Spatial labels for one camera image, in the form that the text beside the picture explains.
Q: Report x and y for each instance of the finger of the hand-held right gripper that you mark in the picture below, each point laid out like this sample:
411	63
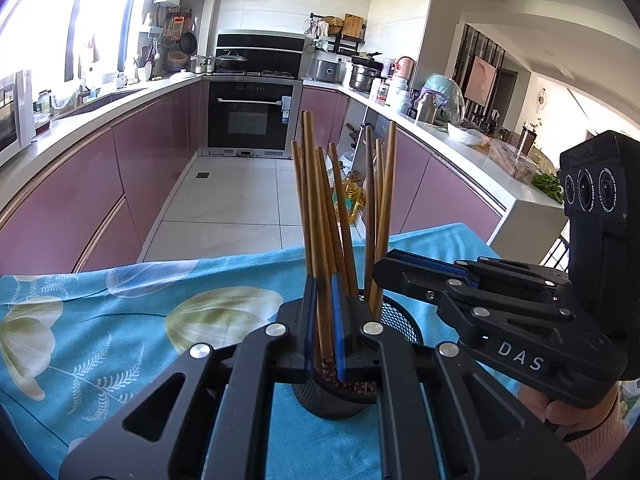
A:
415	280
430	260

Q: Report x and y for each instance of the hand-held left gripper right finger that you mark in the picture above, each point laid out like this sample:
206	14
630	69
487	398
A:
340	325

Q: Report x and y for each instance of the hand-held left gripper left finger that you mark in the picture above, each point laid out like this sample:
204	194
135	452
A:
311	310

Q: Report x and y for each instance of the black mesh utensil holder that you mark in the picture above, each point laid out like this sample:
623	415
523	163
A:
400	320

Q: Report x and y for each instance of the bundle of wooden chopsticks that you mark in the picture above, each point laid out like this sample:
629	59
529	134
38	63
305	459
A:
385	185

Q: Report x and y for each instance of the wooden chopstick floral end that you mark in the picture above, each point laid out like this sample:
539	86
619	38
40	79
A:
317	220

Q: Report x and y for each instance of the person's right hand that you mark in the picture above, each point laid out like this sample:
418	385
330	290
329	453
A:
565	415

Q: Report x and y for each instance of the pink kitchen base cabinet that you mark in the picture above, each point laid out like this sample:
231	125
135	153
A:
100	175
440	195

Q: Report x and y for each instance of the green leafy vegetables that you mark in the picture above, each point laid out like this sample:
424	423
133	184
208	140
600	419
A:
547	186

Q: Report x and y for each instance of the yellow cooking oil bottle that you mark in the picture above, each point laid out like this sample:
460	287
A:
352	205

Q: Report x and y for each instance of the clear plastic food container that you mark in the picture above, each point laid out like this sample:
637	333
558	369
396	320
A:
515	161

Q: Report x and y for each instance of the white bowl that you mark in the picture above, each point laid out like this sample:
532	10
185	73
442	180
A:
465	136

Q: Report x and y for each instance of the steel vacuum flask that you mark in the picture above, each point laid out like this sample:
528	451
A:
427	111

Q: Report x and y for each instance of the mint green covered appliance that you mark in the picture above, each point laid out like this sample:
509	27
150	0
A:
442	95

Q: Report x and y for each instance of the white plastic bottle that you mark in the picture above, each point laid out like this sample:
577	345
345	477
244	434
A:
400	94

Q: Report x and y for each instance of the blue floral tablecloth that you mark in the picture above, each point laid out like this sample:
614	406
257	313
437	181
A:
125	320

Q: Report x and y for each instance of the pink thermos jug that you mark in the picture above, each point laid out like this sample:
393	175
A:
404	67

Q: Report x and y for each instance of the steel stock pot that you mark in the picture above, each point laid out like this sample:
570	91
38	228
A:
365	76

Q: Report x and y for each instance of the black built-in oven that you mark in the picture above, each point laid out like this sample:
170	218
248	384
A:
250	120

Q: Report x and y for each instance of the silver rice cooker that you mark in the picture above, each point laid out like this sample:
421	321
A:
325	69

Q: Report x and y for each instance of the wooden cutting board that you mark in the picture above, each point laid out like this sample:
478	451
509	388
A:
352	24

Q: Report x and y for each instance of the black wok with lid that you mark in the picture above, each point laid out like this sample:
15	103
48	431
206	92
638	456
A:
230	62

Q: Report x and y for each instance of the black range hood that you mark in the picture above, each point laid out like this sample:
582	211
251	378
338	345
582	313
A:
260	50

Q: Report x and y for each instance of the hanging black frying pan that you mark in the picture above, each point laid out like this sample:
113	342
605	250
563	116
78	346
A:
187	43

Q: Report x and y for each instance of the white microwave oven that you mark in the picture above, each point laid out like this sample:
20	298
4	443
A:
12	115

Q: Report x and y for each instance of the kitchen window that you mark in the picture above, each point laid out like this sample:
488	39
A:
50	10

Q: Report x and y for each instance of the framed wall picture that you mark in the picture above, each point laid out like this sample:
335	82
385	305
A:
480	79

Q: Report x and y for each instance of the black wall rack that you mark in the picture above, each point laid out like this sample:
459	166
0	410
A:
345	42

